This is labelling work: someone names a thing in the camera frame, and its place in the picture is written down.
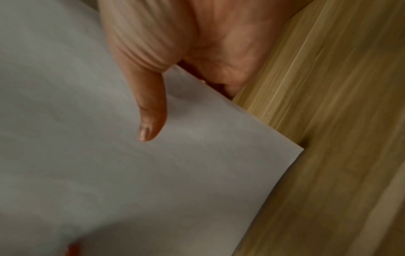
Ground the person's left hand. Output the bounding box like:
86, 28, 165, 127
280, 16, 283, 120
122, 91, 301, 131
64, 242, 82, 256

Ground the gathered white paper bundle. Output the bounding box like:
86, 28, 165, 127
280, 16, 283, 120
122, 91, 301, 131
0, 0, 305, 256

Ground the person's right hand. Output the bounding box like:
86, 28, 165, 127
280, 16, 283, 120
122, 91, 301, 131
98, 0, 314, 142

